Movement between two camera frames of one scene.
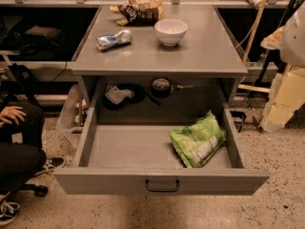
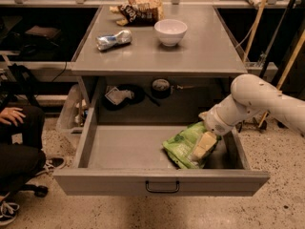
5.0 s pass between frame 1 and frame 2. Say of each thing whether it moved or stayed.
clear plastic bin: stayed
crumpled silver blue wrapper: stayed
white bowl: stayed
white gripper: moved
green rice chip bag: moved
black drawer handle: stayed
